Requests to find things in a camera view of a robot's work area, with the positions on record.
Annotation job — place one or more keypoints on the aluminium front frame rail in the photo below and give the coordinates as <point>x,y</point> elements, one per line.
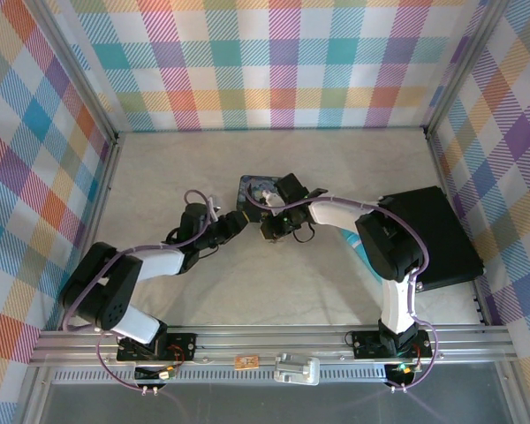
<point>269,340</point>

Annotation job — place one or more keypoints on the small orange label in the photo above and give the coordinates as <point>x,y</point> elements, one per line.
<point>246,362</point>

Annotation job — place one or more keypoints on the plaid cloth backdrop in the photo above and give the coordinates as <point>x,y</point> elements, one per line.
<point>512,176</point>
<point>22,176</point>
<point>269,66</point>

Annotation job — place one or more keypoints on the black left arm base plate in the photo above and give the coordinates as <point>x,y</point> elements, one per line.
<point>181,344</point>

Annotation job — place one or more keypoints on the black case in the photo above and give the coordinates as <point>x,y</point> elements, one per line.
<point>446,234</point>

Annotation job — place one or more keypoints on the teal bottle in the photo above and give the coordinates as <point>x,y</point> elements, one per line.
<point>358,247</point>

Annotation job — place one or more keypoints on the aluminium upright frame post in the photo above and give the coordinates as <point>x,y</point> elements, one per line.
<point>77,75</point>
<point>464,66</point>

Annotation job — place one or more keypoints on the silver metal bracket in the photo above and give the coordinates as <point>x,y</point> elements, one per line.
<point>296,368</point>

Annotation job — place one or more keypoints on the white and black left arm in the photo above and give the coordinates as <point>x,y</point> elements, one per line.
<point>115,282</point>

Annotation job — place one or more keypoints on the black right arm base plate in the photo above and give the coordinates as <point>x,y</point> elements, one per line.
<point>362,344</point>

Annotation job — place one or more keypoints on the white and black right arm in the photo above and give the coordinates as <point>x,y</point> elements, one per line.
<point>388,247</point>

